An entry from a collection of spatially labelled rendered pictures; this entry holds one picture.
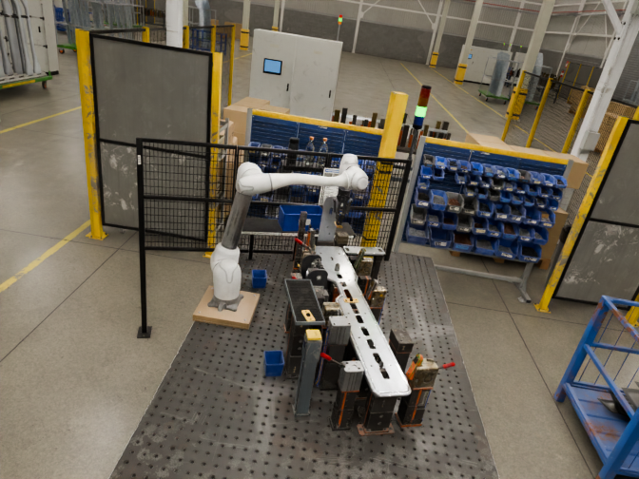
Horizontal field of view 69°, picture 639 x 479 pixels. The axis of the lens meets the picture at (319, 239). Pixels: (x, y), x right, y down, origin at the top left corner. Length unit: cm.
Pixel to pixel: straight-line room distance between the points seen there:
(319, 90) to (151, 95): 498
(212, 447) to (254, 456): 18
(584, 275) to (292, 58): 618
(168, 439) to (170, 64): 324
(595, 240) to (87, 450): 454
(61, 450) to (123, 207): 263
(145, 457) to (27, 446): 123
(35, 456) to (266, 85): 742
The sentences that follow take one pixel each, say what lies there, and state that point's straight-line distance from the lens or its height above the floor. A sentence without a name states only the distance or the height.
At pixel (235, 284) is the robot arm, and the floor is 91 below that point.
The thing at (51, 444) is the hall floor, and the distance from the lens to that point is 329.
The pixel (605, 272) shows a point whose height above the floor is 52.
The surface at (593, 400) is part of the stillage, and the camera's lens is 413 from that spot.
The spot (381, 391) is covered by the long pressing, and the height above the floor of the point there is 100.
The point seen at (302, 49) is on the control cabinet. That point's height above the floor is 179.
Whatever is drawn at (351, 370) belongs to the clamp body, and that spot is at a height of 106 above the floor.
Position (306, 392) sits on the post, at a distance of 227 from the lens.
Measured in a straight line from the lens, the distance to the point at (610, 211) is 512.
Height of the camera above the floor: 241
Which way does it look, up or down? 26 degrees down
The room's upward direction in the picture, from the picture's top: 9 degrees clockwise
